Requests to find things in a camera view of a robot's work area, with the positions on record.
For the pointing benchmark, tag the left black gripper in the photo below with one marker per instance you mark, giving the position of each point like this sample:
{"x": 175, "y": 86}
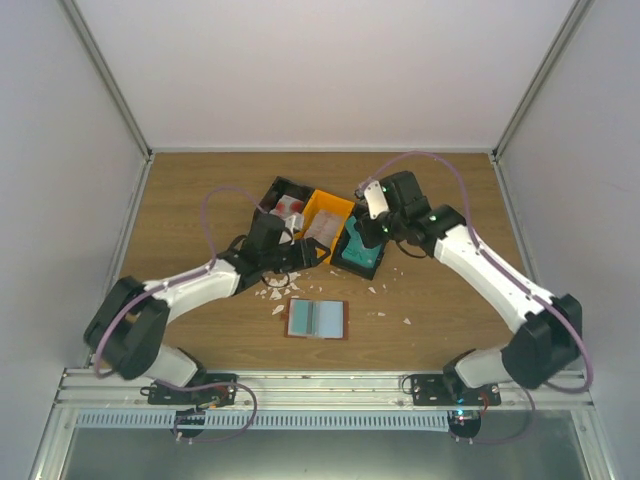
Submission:
{"x": 305, "y": 255}

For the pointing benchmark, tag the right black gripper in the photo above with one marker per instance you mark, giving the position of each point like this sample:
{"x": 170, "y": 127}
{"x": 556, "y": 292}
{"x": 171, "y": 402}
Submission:
{"x": 369, "y": 236}

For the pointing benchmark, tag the brown leather card holder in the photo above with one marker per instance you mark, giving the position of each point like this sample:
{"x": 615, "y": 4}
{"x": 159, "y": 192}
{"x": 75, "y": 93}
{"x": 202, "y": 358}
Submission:
{"x": 331, "y": 320}

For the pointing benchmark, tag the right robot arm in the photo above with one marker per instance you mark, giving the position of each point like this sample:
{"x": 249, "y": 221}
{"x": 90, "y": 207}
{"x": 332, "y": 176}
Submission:
{"x": 545, "y": 327}

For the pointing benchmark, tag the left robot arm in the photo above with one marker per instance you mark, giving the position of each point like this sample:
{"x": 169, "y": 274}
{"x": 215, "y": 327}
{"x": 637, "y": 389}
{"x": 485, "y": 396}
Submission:
{"x": 128, "y": 329}

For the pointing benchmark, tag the white patterned card stack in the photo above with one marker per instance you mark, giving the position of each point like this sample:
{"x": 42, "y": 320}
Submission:
{"x": 325, "y": 226}

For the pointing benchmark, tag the black bin with teal cards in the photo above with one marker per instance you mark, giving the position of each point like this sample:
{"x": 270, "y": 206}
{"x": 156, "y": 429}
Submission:
{"x": 339, "y": 262}

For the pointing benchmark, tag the teal card stack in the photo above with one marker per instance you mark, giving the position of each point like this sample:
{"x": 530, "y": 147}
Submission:
{"x": 369, "y": 260}

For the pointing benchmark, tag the red circle card stack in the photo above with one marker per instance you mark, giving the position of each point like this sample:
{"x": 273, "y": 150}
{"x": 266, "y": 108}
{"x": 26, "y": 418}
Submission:
{"x": 287, "y": 205}

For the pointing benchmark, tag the black bin with red cards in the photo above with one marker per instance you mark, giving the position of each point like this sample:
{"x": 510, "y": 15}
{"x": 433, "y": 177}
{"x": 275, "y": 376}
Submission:
{"x": 283, "y": 186}

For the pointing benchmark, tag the orange bin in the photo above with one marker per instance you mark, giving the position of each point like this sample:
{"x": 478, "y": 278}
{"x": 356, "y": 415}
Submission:
{"x": 322, "y": 200}

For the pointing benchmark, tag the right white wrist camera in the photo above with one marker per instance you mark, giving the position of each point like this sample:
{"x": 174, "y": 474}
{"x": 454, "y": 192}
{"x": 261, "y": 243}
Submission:
{"x": 373, "y": 194}

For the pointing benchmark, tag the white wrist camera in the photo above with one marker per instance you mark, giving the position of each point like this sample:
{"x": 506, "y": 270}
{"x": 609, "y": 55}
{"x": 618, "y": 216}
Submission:
{"x": 373, "y": 194}
{"x": 292, "y": 222}

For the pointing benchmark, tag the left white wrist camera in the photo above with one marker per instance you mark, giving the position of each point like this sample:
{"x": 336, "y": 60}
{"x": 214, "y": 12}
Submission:
{"x": 292, "y": 222}

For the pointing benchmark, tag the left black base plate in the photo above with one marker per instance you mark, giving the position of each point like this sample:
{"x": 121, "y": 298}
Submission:
{"x": 192, "y": 405}

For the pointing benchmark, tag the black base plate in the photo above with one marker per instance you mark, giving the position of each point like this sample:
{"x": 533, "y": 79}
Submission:
{"x": 465, "y": 407}
{"x": 192, "y": 405}

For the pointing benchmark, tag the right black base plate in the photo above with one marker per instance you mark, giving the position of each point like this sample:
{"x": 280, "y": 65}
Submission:
{"x": 465, "y": 407}

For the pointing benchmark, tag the aluminium rail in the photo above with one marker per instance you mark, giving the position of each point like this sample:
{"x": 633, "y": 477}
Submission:
{"x": 274, "y": 390}

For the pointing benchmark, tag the grey slotted cable duct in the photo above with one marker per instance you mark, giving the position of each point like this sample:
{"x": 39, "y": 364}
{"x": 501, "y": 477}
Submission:
{"x": 268, "y": 420}

